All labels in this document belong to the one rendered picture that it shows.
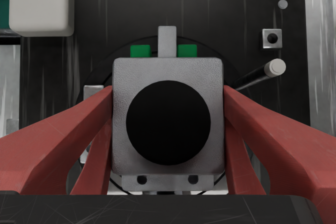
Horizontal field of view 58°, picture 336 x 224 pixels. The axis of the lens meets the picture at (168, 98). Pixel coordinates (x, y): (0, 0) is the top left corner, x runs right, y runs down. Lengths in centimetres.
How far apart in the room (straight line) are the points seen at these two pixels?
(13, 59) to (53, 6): 10
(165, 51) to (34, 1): 14
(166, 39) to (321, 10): 18
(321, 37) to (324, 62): 2
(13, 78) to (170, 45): 21
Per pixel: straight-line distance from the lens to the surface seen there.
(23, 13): 27
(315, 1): 31
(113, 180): 24
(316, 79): 29
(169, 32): 16
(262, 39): 26
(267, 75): 16
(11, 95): 34
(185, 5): 27
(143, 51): 18
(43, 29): 26
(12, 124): 28
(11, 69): 34
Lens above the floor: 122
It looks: 86 degrees down
